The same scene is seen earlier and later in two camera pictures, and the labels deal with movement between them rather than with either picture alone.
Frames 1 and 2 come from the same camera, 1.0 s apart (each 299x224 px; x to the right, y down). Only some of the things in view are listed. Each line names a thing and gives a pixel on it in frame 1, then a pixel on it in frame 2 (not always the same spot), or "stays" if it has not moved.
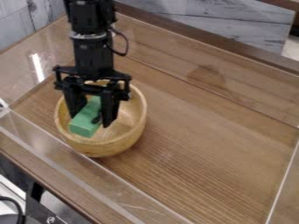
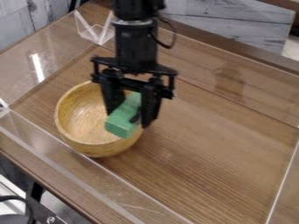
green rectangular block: x=80 y=124 → x=118 y=123
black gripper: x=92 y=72 → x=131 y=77
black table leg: x=36 y=192 stays
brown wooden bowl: x=115 y=137 stays
